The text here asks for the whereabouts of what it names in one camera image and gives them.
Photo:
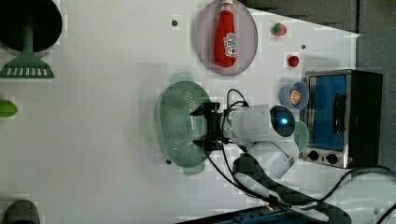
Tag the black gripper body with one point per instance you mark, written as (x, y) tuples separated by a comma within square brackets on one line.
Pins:
[(215, 129)]

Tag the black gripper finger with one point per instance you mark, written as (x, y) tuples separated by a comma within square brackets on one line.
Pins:
[(207, 143), (205, 109)]

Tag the green plastic strainer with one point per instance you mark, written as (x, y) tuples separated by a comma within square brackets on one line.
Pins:
[(177, 128)]

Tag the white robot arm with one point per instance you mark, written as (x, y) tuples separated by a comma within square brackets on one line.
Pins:
[(265, 133)]

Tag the red plush ketchup bottle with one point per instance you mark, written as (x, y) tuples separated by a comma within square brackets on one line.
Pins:
[(225, 46)]

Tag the blue small bowl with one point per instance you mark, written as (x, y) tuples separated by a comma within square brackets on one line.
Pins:
[(284, 95)]

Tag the toy orange slice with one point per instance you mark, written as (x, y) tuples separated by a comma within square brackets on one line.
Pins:
[(295, 97)]

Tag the grey round plate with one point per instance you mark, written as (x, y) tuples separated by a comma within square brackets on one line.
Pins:
[(246, 35)]

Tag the red toy tomato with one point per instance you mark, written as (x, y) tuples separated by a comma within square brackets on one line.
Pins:
[(293, 61)]

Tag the toy strawberry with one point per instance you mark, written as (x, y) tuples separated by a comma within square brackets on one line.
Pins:
[(279, 29)]

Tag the silver toaster oven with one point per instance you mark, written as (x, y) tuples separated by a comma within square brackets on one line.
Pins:
[(343, 118)]

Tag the green slotted spatula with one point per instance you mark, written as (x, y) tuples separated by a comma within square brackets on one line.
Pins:
[(27, 64)]

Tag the black utensil holder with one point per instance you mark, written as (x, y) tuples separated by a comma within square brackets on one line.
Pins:
[(43, 16)]

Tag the green toy object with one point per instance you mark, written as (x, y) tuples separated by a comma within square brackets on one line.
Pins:
[(7, 109)]

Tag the grey round object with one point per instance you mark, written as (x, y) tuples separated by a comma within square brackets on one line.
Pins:
[(21, 212)]

